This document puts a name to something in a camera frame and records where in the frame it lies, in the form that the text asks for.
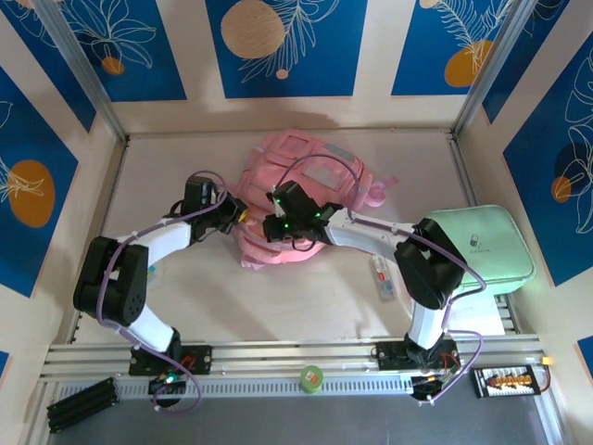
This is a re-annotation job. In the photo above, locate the pink student backpack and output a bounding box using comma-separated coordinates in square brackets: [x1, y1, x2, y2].
[230, 129, 399, 273]

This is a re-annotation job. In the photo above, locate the green tape roll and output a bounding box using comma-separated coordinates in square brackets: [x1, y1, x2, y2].
[299, 364, 324, 395]

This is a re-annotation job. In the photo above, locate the mint green zip case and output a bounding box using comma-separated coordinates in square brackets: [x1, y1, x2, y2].
[423, 204, 538, 296]

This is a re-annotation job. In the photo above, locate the black ribbed block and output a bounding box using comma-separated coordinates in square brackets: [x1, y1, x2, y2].
[45, 376, 118, 435]

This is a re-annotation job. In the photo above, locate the black power distribution board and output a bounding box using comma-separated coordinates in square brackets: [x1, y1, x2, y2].
[470, 364, 542, 399]

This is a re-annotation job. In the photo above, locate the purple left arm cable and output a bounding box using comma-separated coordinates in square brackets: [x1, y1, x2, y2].
[95, 171, 231, 416]

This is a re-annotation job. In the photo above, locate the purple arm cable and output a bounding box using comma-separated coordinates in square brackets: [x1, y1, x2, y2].
[95, 171, 231, 416]
[272, 154, 486, 404]

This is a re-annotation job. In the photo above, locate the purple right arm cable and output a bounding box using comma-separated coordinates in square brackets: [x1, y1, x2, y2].
[272, 154, 486, 404]

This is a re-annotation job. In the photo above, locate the aluminium rail frame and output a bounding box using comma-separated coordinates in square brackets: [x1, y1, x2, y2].
[39, 340, 546, 386]

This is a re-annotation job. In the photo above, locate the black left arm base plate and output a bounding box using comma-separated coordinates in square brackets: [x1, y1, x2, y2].
[128, 345, 214, 376]

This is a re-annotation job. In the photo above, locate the grey slotted cable duct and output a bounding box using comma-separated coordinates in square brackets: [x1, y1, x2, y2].
[59, 375, 483, 400]

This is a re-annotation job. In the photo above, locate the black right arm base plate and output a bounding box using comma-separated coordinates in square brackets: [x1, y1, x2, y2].
[377, 340, 460, 372]

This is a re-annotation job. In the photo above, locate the aluminium frame post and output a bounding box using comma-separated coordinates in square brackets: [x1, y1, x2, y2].
[34, 0, 131, 143]
[451, 0, 534, 135]

